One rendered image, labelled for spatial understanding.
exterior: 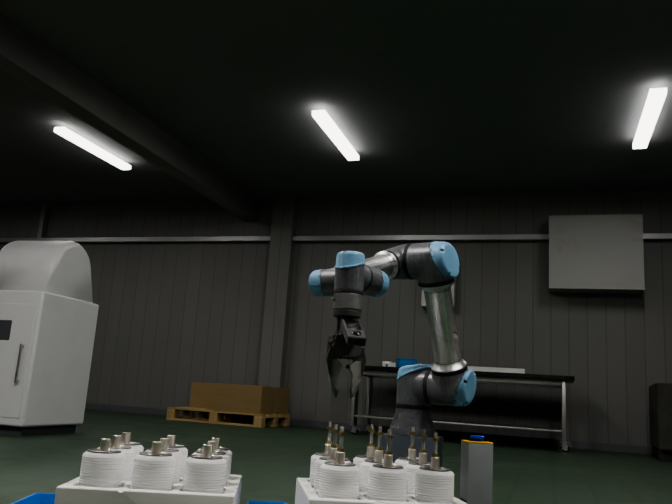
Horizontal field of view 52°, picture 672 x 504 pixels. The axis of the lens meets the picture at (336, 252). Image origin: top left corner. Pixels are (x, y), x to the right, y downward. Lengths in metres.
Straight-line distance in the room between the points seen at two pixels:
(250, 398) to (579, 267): 3.99
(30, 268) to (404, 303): 4.68
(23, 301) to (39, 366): 0.48
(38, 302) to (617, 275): 5.88
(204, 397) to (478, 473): 6.93
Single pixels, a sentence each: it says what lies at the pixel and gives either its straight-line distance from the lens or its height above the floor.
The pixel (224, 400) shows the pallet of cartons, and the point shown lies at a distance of 8.10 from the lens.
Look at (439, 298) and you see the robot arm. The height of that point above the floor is 0.73.
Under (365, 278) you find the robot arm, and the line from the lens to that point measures 1.75.
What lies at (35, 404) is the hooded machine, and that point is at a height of 0.21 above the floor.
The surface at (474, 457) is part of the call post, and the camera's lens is 1.97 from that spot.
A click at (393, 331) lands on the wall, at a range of 8.54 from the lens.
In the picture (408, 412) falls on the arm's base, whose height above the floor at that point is 0.37.
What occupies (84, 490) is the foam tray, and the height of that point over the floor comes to 0.17.
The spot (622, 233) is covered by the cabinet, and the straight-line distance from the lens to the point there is 8.27.
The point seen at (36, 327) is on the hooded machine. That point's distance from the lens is 5.24.
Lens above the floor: 0.42
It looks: 12 degrees up
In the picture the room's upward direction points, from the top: 4 degrees clockwise
